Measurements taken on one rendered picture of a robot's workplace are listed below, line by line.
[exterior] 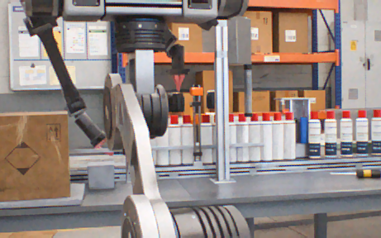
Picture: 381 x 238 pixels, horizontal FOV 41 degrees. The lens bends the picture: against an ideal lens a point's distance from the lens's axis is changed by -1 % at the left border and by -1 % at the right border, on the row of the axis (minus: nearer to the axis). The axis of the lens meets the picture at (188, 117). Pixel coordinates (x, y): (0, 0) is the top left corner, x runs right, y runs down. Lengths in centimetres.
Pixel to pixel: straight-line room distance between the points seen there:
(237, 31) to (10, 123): 90
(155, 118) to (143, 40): 20
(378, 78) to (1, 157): 636
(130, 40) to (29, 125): 52
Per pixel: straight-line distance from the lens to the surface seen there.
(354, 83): 727
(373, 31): 751
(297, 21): 644
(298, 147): 228
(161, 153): 208
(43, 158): 168
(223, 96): 197
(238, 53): 198
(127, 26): 131
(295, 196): 177
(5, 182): 170
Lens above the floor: 118
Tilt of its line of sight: 3 degrees down
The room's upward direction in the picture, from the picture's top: 1 degrees counter-clockwise
